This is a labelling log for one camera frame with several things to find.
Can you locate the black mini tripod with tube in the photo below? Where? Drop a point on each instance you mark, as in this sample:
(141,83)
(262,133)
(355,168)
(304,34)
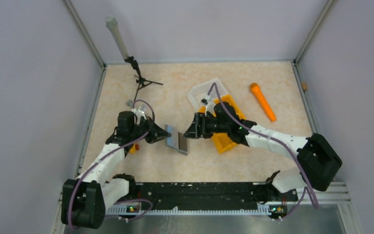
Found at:
(112,25)

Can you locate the white plastic bin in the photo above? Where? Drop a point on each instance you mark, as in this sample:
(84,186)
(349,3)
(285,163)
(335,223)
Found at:
(200,91)

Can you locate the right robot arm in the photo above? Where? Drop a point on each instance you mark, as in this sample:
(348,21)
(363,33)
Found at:
(317,163)

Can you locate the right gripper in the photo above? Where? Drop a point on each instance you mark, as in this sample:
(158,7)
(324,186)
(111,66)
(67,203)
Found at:
(199,123)

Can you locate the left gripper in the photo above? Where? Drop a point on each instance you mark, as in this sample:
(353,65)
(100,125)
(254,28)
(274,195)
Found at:
(153,127)

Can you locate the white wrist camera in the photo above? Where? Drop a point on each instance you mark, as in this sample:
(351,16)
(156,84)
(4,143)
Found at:
(140,113)
(207,105)

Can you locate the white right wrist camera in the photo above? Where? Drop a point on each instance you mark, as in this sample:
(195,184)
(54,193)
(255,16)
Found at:
(207,105)

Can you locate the grey leather card holder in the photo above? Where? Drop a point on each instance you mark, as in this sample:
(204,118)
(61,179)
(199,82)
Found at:
(176,141)

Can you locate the yellow toy brick car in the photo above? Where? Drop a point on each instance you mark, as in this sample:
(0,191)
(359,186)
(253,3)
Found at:
(134,148)

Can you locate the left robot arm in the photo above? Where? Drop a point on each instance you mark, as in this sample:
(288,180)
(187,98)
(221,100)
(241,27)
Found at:
(86,198)

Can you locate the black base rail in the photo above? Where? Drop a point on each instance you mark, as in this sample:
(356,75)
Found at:
(208,196)

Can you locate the grey plastic bolt tool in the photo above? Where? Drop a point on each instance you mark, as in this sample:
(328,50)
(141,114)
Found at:
(130,103)

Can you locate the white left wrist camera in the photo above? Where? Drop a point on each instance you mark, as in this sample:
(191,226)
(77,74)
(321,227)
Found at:
(140,113)

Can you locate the yellow plastic bin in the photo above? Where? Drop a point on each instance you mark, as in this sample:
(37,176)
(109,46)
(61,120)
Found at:
(221,140)

